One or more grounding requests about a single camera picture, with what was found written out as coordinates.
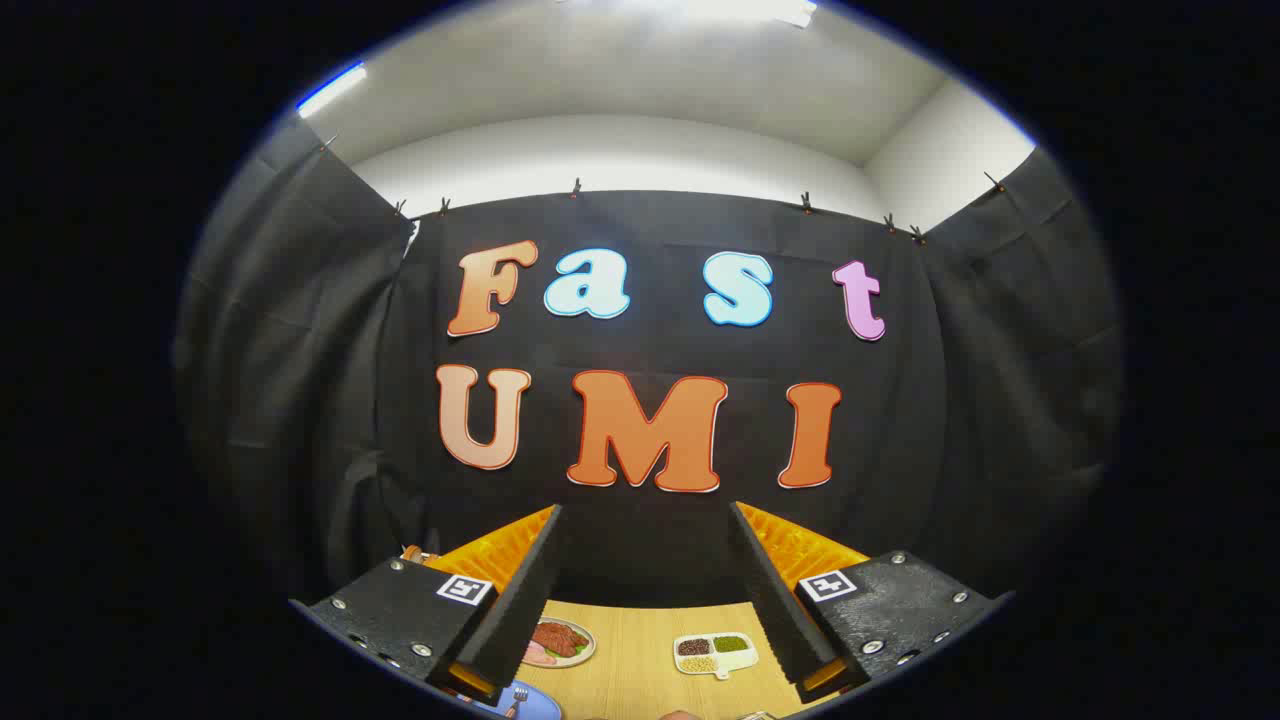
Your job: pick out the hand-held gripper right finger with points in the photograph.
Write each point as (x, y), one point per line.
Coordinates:
(780, 610)

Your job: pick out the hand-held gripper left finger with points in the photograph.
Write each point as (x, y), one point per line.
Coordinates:
(520, 610)

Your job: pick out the brown steak piece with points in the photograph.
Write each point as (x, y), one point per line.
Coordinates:
(560, 638)

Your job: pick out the pink ham slice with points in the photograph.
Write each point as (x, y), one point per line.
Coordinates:
(538, 656)

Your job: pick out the white divided tray with beans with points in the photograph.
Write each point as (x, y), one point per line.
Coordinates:
(745, 660)

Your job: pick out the cream plate with meat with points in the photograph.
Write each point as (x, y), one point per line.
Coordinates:
(582, 652)

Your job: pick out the blue plate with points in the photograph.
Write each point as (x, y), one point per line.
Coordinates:
(542, 709)

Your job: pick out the black backdrop cloth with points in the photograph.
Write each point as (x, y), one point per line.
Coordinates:
(300, 400)

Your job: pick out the row of small backdrop clips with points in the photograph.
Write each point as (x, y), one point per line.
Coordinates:
(576, 188)

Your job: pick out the ceiling light strip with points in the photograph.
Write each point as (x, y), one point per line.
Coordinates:
(330, 90)

